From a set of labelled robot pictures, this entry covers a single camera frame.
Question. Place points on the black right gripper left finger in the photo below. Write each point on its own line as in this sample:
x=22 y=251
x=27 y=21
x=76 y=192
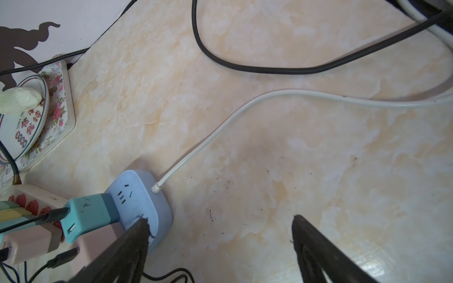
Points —
x=121 y=262

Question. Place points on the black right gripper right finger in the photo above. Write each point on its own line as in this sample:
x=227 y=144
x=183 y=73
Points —
x=319 y=258

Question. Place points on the pink USB charger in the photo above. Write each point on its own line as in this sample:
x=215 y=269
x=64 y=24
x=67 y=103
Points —
x=93 y=244

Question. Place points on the teal USB charger on cube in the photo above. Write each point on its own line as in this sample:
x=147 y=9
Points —
x=88 y=213

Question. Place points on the blue square power cube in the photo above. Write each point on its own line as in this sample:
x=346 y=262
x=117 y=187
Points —
x=134 y=200

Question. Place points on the beige power strip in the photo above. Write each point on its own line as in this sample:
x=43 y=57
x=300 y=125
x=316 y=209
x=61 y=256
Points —
x=23 y=202

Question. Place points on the floral rectangular tray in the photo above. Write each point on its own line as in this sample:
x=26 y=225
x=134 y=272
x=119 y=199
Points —
x=61 y=118

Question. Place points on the white plate with red print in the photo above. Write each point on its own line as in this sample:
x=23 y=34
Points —
x=19 y=131

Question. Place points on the pale green vegetable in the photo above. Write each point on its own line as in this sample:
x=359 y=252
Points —
x=19 y=99

